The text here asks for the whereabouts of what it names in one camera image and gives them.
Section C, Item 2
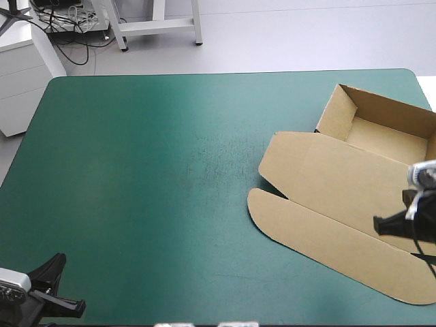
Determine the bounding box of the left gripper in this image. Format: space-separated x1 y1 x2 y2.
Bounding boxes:
0 252 87 327

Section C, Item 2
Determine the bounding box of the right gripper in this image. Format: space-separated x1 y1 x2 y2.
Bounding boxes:
373 188 436 244

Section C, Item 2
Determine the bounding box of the brown cardboard box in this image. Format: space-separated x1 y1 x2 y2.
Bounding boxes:
247 83 436 306

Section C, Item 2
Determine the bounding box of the white drawer cabinet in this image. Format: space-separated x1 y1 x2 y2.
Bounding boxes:
0 14 68 138

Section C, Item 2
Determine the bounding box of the black chair base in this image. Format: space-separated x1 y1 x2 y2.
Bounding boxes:
0 0 34 37

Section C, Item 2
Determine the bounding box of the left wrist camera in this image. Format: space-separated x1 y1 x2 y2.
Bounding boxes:
0 266 33 302

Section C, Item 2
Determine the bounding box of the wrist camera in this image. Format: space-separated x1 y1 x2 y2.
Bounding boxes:
0 266 33 302
407 159 436 189

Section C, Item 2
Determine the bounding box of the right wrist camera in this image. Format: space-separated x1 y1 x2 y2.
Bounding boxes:
407 159 436 189

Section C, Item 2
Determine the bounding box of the black floor cable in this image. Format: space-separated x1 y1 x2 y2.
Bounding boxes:
33 6 117 66

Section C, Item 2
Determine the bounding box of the white coiled cable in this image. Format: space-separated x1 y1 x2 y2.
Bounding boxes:
67 4 100 32

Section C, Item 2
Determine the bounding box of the white table frame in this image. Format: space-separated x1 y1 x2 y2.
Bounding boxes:
107 0 205 53

